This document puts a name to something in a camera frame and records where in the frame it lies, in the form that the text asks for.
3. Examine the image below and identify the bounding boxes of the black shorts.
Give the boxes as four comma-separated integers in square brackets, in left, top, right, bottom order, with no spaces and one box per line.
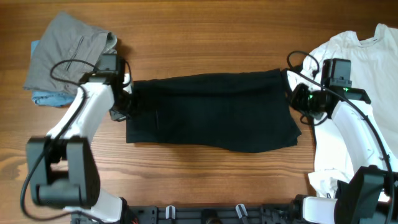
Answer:
[126,69,301,153]

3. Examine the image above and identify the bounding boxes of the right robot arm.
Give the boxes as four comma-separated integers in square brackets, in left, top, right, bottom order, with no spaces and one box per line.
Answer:
[291,58,397,223]

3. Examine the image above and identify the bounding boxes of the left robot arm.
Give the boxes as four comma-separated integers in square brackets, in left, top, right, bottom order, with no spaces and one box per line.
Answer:
[20,54,139,223]

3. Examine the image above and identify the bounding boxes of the folded blue garment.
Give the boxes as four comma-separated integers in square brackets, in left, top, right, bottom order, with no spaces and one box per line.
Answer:
[26,40,76,108]

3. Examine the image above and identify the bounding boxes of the white t-shirt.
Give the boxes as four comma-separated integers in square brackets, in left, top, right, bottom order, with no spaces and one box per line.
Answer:
[299,24,397,198]

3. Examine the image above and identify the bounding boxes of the folded grey shorts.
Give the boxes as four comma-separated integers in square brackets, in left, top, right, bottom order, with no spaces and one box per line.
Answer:
[24,12,117,95]

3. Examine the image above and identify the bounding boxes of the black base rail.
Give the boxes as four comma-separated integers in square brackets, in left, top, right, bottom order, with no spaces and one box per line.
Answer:
[70,198,312,224]

